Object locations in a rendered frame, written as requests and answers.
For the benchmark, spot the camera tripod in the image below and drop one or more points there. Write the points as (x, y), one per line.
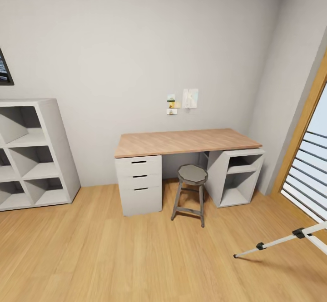
(299, 233)

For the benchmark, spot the desk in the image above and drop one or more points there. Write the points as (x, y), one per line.
(233, 162)

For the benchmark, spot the bookcase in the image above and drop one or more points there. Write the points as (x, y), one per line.
(25, 166)

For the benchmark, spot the taboret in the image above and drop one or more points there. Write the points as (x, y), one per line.
(192, 174)

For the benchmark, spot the fixed window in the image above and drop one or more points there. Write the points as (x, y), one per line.
(301, 184)

